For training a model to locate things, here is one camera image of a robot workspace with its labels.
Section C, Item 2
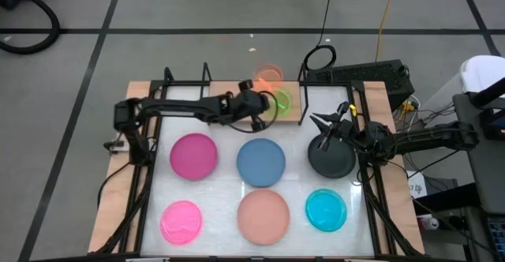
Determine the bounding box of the large salmon plate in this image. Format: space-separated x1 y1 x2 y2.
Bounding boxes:
237 189 291 246

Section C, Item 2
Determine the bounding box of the large dark grey plate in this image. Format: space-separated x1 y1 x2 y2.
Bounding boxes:
307 133 357 179

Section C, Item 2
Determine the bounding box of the green translucent cup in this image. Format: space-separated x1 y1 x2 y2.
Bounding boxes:
267 88 294 118

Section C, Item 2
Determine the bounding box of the wooden shelf with black frame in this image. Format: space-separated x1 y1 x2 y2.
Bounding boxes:
199 62 311 127

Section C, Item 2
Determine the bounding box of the orange translucent cup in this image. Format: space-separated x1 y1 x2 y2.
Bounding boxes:
253 63 285 93

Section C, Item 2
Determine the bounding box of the black metal rig frame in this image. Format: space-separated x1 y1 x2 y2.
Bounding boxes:
94 66 425 262

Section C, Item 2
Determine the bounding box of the computer keyboard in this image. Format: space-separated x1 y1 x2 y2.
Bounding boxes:
485 216 505 259

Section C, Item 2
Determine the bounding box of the large blue plate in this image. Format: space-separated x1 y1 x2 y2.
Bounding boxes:
236 137 286 188

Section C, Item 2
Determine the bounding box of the white paper label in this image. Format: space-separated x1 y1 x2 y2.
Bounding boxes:
406 170 428 200

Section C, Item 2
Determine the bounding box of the white can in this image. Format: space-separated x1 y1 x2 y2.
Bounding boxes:
417 215 440 231

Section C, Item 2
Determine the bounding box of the small cyan translucent plate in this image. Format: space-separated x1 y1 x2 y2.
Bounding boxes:
305 188 349 233

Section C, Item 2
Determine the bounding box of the black hanging cable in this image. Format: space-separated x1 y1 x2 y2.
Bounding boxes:
303 0 338 73

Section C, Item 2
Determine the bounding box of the yellow hanging cable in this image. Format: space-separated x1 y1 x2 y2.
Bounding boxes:
374 0 402 62

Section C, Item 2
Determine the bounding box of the large magenta plate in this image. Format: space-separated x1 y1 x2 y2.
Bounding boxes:
169 133 219 182

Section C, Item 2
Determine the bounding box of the small pink translucent plate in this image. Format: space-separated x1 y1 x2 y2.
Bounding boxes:
159 200 204 246

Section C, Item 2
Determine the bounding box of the grey desk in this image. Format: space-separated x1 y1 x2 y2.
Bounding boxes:
452 92 505 215

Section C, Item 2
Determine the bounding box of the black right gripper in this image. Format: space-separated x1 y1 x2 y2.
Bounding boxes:
310 101 358 153

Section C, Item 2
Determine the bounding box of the white round container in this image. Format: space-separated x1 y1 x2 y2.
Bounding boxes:
459 54 505 94

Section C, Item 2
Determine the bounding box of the black vacuum hose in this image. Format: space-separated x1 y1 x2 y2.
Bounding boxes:
0 0 62 55

